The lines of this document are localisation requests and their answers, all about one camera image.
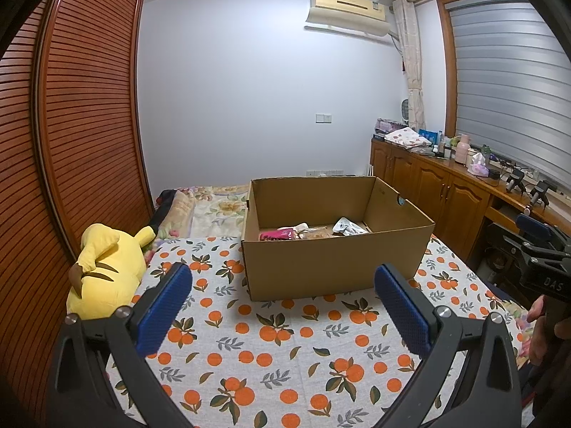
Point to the wall socket row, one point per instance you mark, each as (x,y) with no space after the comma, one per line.
(324,172)

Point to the purple box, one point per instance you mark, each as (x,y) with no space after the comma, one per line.
(389,126)

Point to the pink tissue pack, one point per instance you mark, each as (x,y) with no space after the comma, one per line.
(478,166)

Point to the folded pink printed cloth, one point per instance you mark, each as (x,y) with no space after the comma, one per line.
(407,137)

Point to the cream patterned curtain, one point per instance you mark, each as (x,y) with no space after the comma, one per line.
(412,62)

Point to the yellow plush toy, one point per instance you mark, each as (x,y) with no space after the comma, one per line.
(109,267)

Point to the white wall switch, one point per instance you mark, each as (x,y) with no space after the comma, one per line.
(324,118)

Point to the clear sesame candy packet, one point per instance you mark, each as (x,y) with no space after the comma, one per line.
(316,232)

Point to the pink snack packet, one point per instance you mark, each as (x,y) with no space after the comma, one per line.
(279,234)

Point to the wooden sideboard cabinet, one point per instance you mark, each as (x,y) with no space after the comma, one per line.
(428,183)

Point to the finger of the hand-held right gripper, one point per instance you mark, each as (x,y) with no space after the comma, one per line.
(533,227)
(508,243)

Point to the wall air conditioner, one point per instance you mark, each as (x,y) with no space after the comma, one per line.
(348,9)

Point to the white blue snack packet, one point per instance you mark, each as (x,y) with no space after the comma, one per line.
(345,225)

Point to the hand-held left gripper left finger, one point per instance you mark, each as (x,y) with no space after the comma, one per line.
(164,310)

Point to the brown cardboard box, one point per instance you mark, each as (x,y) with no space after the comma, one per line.
(312,267)

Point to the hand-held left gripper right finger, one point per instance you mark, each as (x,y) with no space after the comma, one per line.
(401,310)

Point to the dark cloth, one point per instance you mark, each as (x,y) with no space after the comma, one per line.
(163,207)

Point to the person's right hand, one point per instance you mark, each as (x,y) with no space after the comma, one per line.
(537,325)

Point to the wooden window frame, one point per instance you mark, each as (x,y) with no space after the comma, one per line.
(447,67)

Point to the blue carton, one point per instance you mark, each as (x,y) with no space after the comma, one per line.
(429,135)

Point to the orange print bed sheet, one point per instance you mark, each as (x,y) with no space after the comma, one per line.
(276,365)

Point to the floral blanket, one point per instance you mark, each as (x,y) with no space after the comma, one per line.
(218,207)

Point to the small white fan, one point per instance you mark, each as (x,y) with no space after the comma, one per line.
(405,111)

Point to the pink bottle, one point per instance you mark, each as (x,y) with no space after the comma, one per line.
(461,150)

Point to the grey window blind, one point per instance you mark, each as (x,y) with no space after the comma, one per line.
(513,89)

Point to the wooden louvred wardrobe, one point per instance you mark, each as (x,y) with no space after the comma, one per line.
(80,107)

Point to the black clamp stand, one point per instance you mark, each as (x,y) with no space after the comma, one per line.
(516,180)
(540,191)

